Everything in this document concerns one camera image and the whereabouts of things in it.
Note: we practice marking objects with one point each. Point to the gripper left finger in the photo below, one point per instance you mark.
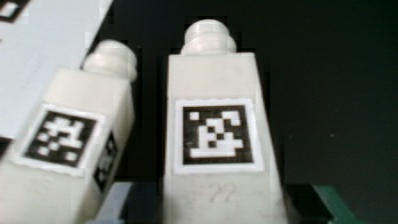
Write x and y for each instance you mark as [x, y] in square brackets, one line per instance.
[130, 205]

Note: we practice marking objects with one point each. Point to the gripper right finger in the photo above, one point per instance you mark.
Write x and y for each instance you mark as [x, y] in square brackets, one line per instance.
[317, 206]

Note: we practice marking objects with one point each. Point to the white leg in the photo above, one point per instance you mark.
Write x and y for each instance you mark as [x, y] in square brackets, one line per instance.
[221, 182]
[59, 163]

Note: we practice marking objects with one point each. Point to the white marker board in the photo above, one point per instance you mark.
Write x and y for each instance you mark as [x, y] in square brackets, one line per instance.
[49, 29]

